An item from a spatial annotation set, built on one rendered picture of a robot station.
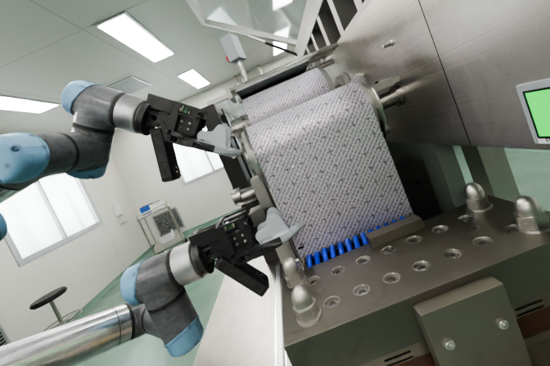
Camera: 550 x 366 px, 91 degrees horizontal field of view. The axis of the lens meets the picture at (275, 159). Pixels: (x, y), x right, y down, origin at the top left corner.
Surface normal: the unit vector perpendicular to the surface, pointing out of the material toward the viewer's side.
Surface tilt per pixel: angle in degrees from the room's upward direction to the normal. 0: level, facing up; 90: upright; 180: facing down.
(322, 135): 90
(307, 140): 90
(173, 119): 90
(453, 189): 90
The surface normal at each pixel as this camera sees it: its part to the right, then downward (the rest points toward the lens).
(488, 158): 0.00, 0.09
